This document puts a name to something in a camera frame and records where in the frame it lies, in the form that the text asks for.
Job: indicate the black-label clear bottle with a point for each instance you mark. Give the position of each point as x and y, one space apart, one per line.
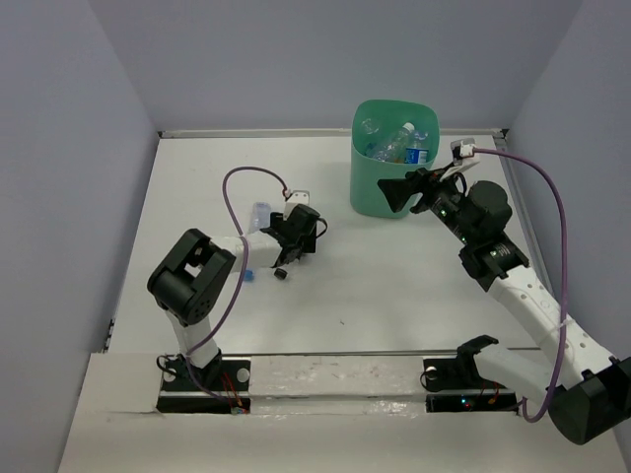
280 273

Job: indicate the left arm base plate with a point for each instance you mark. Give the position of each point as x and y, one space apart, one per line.
226 393

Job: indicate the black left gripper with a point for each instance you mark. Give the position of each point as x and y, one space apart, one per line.
308 242

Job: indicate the small blue-label bottle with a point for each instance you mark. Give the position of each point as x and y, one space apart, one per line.
417 149

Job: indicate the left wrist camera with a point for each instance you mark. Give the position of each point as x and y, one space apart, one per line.
294 198

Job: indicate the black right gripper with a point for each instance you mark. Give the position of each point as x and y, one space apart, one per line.
397 191

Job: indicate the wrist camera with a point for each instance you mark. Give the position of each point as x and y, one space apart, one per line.
464 158
294 198

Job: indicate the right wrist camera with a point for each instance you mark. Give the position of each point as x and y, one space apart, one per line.
464 158

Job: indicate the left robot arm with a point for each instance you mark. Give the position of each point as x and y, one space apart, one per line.
189 280

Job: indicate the white-cap blue-label drink bottle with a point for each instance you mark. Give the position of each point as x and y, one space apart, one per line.
370 132

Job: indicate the clear bottle white cap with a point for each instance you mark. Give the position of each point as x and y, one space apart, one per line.
393 147

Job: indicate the green plastic bin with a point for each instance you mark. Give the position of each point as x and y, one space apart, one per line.
365 195

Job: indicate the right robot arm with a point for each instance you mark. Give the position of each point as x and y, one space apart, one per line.
584 388

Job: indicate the clear bottle blue cap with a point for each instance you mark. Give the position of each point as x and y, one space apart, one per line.
259 217

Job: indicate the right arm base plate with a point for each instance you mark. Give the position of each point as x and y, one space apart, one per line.
463 389

